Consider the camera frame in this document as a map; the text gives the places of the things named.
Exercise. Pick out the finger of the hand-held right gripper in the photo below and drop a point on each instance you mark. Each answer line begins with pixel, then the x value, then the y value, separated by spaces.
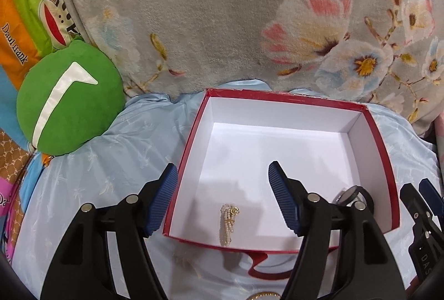
pixel 414 204
pixel 432 194

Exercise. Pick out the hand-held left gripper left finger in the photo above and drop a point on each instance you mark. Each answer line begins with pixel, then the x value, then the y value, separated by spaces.
pixel 163 196

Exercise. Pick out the red cardboard box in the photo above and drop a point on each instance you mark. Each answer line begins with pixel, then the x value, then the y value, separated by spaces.
pixel 277 147

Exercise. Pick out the grey floral pillow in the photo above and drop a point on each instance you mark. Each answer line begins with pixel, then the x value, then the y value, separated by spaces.
pixel 225 8

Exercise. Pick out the pink printed cloth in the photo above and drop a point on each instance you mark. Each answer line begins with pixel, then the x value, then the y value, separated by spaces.
pixel 437 128

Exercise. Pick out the colourful cartoon printed sheet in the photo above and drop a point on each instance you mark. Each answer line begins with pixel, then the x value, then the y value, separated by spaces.
pixel 20 26

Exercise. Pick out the green round pillow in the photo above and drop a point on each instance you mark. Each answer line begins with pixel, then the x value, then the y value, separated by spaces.
pixel 66 95

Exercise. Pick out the black wrist watch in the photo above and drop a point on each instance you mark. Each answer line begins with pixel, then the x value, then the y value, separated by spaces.
pixel 350 193

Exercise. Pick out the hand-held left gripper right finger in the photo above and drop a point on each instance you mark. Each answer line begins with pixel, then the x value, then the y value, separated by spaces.
pixel 282 196

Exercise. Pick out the light blue bed sheet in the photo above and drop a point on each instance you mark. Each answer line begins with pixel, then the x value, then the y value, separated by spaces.
pixel 114 154

